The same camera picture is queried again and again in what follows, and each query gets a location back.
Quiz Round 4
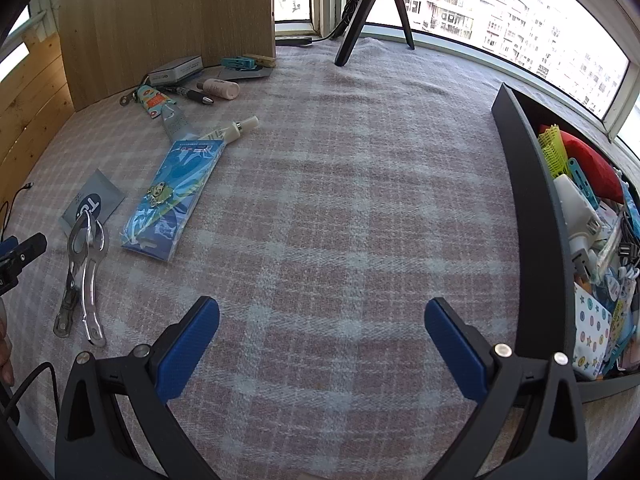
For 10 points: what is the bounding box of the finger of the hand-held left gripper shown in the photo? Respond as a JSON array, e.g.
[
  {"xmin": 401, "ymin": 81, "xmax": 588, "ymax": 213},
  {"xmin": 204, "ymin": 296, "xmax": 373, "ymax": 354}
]
[{"xmin": 0, "ymin": 232, "xmax": 48, "ymax": 296}]

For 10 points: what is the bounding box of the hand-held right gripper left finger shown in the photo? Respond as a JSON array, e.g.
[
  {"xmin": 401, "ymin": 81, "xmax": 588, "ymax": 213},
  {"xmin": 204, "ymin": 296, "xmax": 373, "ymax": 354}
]
[{"xmin": 54, "ymin": 296, "xmax": 221, "ymax": 480}]

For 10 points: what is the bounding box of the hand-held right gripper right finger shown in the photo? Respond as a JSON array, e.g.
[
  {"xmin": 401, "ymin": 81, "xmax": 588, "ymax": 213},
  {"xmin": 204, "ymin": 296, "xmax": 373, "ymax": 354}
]
[{"xmin": 424, "ymin": 297, "xmax": 590, "ymax": 480}]

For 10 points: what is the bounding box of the grey foil sachet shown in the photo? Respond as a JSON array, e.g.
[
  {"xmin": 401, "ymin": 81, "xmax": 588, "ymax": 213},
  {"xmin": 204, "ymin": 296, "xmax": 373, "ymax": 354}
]
[{"xmin": 61, "ymin": 169, "xmax": 126, "ymax": 237}]

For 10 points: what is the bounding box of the dark grey container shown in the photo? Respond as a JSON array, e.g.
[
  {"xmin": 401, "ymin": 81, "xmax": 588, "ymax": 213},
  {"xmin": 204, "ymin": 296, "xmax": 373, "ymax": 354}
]
[{"xmin": 491, "ymin": 82, "xmax": 640, "ymax": 404}]

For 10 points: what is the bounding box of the person's left hand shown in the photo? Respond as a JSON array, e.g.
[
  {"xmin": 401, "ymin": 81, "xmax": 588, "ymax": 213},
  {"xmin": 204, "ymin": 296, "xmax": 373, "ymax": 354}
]
[{"xmin": 0, "ymin": 304, "xmax": 15, "ymax": 387}]

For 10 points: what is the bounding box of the dotted white card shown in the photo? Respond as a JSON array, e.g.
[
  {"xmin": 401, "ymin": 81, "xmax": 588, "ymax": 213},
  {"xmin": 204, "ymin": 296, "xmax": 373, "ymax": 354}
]
[{"xmin": 571, "ymin": 281, "xmax": 614, "ymax": 379}]

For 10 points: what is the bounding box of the wooden plank panel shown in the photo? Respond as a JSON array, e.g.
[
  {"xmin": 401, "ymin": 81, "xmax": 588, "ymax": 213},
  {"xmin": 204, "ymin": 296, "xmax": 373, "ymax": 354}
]
[{"xmin": 0, "ymin": 30, "xmax": 77, "ymax": 211}]

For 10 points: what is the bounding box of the blue packaged card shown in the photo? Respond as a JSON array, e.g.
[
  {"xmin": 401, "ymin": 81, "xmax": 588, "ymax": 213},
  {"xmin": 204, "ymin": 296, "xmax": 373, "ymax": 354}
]
[{"xmin": 120, "ymin": 139, "xmax": 227, "ymax": 264}]

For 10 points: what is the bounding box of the clear squeeze tube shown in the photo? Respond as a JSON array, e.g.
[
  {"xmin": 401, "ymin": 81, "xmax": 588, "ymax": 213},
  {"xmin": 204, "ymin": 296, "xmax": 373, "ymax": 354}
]
[{"xmin": 159, "ymin": 101, "xmax": 192, "ymax": 142}]

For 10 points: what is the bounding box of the plaid blanket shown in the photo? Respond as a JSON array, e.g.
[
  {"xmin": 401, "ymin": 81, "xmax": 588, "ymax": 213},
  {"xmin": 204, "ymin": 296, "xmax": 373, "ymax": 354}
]
[{"xmin": 0, "ymin": 35, "xmax": 640, "ymax": 480}]

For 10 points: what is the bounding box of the light blue clip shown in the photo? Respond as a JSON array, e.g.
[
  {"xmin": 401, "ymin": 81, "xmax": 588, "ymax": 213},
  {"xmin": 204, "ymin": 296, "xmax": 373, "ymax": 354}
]
[{"xmin": 566, "ymin": 157, "xmax": 601, "ymax": 209}]

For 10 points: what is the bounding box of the yellow mesh piece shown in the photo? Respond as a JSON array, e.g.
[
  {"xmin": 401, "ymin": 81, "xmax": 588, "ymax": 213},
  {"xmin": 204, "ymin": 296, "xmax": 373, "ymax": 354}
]
[{"xmin": 538, "ymin": 123, "xmax": 571, "ymax": 179}]

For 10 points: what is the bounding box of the white tube with cap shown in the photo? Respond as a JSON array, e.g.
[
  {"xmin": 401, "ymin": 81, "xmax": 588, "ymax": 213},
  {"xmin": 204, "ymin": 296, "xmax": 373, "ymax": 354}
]
[{"xmin": 199, "ymin": 115, "xmax": 260, "ymax": 144}]

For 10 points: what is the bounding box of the black pen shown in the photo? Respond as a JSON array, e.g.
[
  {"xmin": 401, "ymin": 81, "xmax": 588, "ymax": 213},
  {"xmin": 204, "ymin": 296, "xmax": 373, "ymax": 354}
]
[{"xmin": 160, "ymin": 87, "xmax": 216, "ymax": 106}]

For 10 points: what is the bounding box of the red pouch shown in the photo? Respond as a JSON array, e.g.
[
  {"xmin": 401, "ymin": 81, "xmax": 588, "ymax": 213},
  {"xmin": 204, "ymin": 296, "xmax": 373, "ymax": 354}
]
[{"xmin": 559, "ymin": 130, "xmax": 627, "ymax": 204}]

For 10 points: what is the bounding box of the grey white box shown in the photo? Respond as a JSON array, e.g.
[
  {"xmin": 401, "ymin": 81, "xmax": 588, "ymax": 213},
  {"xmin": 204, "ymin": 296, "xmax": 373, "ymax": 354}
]
[{"xmin": 148, "ymin": 55, "xmax": 204, "ymax": 87}]

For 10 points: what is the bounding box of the small white bottle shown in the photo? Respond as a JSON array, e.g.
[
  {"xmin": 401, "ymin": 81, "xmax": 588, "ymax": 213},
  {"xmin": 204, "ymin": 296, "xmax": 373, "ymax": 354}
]
[{"xmin": 195, "ymin": 78, "xmax": 240, "ymax": 100}]

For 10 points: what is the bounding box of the light wooden board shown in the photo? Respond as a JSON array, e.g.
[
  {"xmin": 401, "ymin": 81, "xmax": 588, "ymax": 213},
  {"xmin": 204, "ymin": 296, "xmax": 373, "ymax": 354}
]
[{"xmin": 57, "ymin": 0, "xmax": 277, "ymax": 112}]

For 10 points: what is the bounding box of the black tripod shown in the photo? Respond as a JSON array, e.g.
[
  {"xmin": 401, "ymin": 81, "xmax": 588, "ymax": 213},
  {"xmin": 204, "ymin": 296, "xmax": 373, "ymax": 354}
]
[{"xmin": 334, "ymin": 0, "xmax": 416, "ymax": 67}]

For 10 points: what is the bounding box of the thin black cable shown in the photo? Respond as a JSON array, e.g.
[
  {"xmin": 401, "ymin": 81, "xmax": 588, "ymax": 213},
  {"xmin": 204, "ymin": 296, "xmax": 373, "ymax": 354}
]
[{"xmin": 0, "ymin": 182, "xmax": 35, "ymax": 241}]

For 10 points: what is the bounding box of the thick black cable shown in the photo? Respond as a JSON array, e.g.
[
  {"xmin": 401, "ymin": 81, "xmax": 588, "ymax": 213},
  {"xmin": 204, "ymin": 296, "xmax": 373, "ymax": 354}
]
[{"xmin": 0, "ymin": 362, "xmax": 59, "ymax": 427}]

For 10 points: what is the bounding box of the teal patterned keychain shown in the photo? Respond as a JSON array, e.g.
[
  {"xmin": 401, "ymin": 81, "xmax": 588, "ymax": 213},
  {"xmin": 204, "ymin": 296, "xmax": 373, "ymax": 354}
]
[{"xmin": 119, "ymin": 85, "xmax": 168, "ymax": 120}]

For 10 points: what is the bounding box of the black tripod cable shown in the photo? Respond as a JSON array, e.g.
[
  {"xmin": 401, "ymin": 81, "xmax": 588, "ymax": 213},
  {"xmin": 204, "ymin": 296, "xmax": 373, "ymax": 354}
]
[{"xmin": 311, "ymin": 0, "xmax": 365, "ymax": 44}]

